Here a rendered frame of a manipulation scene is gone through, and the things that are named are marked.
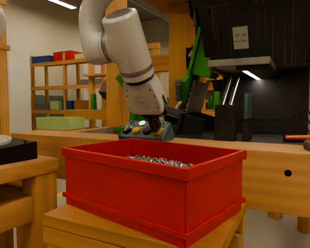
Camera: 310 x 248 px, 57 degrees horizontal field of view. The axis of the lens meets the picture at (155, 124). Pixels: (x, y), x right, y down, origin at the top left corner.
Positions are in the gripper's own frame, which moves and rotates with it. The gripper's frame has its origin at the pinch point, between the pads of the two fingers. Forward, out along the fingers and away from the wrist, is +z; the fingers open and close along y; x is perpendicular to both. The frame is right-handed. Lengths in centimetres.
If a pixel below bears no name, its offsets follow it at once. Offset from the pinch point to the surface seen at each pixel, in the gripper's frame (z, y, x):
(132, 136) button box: 3.3, -7.6, -2.1
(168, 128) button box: 4.0, 2.3, 2.8
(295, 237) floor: 171, 38, 78
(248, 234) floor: 165, 6, 69
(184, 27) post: 0, -14, 73
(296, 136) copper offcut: 13.6, 36.3, 13.1
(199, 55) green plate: -4.5, 5.2, 32.3
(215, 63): -10.8, 15.8, 13.8
